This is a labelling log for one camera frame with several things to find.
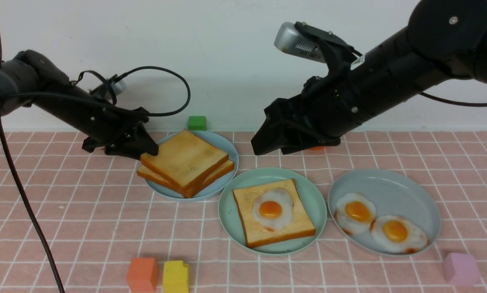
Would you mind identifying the green cube block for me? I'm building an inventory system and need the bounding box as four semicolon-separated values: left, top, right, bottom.
186;116;207;131

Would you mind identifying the fried egg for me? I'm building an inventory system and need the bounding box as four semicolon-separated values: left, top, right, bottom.
370;215;428;254
333;192;376;236
252;188;294;231

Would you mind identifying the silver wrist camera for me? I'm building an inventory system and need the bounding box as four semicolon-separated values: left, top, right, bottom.
274;21;360;70
89;75;127;101

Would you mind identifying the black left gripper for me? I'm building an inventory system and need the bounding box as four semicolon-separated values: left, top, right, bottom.
81;106;159;161

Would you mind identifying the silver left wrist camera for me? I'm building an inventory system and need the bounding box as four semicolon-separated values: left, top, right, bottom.
89;75;127;101

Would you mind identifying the yellow notched block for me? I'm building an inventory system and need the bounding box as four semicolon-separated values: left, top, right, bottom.
163;261;189;293

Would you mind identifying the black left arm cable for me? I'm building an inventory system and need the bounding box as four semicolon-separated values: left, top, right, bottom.
0;10;191;293

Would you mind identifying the green centre plate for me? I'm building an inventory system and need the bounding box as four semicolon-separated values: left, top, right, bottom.
219;168;327;256

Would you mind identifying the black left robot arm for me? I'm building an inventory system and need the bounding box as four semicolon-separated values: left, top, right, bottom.
0;50;159;160

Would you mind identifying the fried egg front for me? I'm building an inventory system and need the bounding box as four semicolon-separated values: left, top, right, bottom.
370;215;428;254

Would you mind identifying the pink house block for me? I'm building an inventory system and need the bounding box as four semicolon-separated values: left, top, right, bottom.
443;252;480;287

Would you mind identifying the toast slice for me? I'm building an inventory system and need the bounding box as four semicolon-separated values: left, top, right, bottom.
233;179;316;248
140;130;228;194
182;160;235;198
137;165;180;193

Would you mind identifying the grey blue egg plate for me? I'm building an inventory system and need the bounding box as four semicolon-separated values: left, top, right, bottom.
327;169;441;256

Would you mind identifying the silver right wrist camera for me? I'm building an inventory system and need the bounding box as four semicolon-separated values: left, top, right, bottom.
274;21;360;70

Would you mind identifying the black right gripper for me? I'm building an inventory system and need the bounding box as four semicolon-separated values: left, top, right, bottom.
251;61;374;156

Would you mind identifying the orange cube block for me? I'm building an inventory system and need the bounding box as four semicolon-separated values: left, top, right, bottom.
126;257;158;293

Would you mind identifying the light blue bread plate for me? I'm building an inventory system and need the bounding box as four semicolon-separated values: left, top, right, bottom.
145;131;239;202

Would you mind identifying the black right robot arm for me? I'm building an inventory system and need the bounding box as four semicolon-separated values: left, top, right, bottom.
251;0;487;155

